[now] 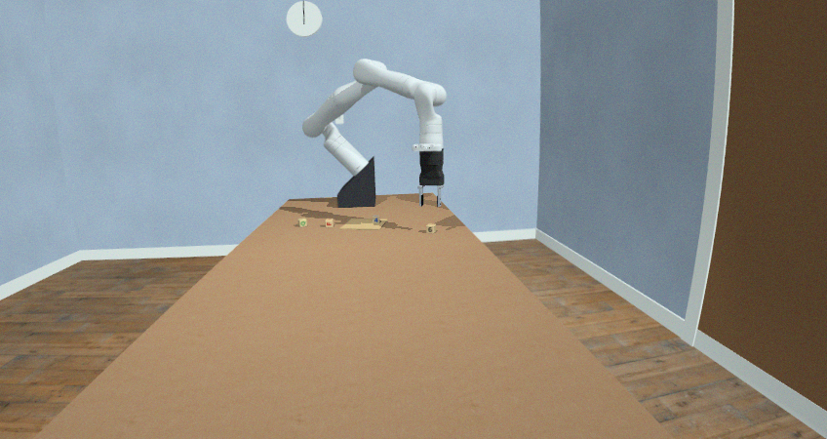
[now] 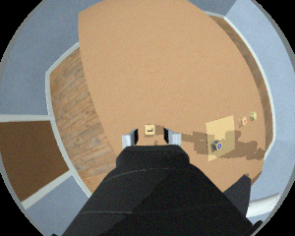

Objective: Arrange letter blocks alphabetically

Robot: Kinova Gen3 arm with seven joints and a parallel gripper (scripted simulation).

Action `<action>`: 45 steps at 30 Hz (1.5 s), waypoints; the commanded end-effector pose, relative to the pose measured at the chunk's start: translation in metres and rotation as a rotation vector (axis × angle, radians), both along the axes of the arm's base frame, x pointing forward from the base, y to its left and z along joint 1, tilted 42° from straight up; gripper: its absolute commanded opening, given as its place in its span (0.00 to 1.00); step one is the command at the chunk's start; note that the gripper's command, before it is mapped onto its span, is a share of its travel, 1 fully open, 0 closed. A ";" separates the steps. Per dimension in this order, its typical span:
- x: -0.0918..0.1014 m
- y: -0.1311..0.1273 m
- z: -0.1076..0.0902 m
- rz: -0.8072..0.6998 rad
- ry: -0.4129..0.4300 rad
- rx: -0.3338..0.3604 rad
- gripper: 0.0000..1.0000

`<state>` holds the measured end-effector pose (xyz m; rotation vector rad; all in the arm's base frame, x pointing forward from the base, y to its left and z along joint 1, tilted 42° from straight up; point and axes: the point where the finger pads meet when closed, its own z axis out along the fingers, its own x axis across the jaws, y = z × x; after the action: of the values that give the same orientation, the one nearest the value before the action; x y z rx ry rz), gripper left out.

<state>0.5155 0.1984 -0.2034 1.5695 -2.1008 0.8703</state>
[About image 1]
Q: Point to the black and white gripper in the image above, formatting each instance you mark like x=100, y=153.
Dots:
x=431, y=160

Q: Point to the tan flat mat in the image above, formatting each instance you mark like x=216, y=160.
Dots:
x=364, y=224

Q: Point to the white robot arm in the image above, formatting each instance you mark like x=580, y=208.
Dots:
x=373, y=73

